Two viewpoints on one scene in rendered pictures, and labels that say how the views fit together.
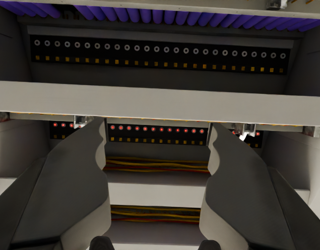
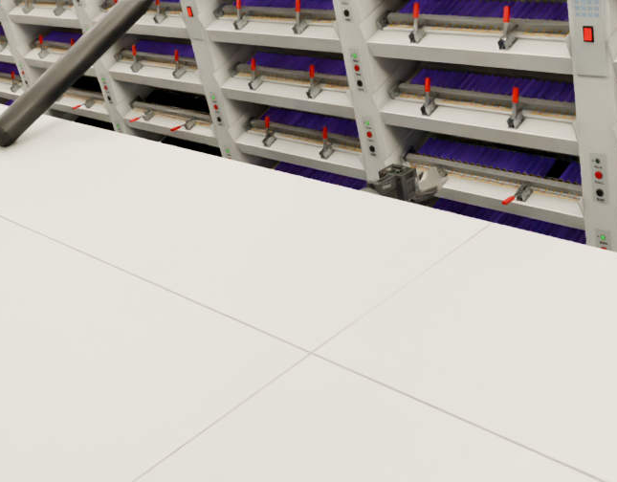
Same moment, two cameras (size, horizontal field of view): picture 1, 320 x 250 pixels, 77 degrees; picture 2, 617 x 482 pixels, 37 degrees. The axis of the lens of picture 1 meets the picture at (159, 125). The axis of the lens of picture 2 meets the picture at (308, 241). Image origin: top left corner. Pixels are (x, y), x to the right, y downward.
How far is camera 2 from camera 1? 2.16 m
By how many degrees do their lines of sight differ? 74
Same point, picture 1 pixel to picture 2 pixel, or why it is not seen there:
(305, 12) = (429, 162)
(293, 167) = not seen: hidden behind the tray
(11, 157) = not seen: hidden behind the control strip
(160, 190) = (459, 60)
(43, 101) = (530, 139)
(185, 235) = not seen: outside the picture
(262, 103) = (425, 126)
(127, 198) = (477, 54)
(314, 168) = (378, 69)
